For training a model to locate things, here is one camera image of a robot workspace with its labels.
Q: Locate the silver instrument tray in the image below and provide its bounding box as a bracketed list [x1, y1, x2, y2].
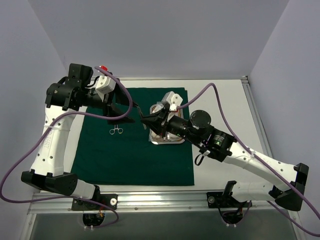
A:
[149, 102, 185, 145]

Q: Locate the green surgical cloth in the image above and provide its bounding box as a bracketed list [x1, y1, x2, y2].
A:
[70, 86, 195, 187]

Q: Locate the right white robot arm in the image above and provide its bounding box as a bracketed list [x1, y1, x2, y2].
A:
[140, 108, 309, 212]

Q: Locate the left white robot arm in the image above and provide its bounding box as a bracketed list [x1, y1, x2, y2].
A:
[21, 63, 136, 210]

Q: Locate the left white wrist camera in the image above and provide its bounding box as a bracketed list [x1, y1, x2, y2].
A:
[95, 75, 116, 95]

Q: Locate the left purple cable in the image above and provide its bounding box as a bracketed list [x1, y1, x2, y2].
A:
[0, 65, 133, 230]

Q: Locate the purple cable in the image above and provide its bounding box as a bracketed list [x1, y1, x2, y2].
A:
[0, 65, 133, 230]
[174, 82, 320, 236]

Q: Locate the aluminium right side rail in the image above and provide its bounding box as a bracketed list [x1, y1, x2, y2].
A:
[241, 76, 274, 158]

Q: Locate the aluminium rail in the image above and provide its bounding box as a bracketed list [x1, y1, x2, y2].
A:
[27, 187, 299, 213]
[241, 76, 274, 158]

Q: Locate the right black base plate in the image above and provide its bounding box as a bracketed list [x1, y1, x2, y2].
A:
[206, 191, 252, 209]

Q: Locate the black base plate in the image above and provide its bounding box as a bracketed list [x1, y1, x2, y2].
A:
[71, 193, 118, 211]
[206, 191, 252, 209]

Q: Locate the aluminium front rail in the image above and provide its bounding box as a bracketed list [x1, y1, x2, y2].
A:
[27, 187, 299, 213]

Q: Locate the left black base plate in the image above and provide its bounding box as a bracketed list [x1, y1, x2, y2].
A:
[71, 193, 118, 211]

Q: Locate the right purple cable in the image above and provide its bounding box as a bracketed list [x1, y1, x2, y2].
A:
[174, 82, 320, 236]

